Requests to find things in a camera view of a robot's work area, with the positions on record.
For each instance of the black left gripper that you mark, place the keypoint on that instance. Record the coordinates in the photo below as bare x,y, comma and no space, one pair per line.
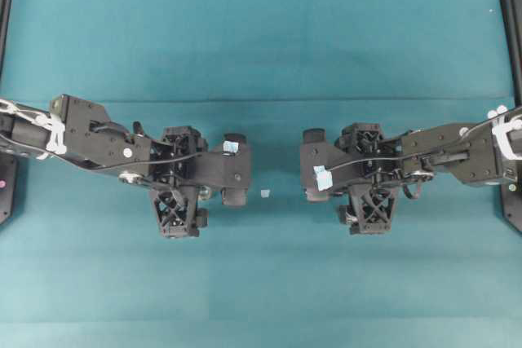
174,194

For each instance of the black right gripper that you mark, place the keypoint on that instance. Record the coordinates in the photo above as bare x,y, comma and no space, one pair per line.
373,193

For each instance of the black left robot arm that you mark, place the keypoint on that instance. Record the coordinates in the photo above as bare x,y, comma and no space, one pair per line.
81,133

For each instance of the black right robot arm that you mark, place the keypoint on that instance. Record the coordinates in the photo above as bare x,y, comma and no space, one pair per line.
477,155

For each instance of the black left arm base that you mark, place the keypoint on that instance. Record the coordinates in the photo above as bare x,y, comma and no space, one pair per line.
9,167

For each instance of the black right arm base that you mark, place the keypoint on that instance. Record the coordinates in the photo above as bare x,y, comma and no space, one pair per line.
507,204

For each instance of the teal table cloth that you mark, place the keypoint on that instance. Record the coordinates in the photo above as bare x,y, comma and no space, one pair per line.
83,264

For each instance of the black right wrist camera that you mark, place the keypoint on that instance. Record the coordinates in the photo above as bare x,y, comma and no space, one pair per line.
317,159

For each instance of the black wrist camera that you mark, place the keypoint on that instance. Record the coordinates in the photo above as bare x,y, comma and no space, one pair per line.
317,159
227,168

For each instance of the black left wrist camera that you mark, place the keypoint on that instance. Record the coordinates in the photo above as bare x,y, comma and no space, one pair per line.
227,168

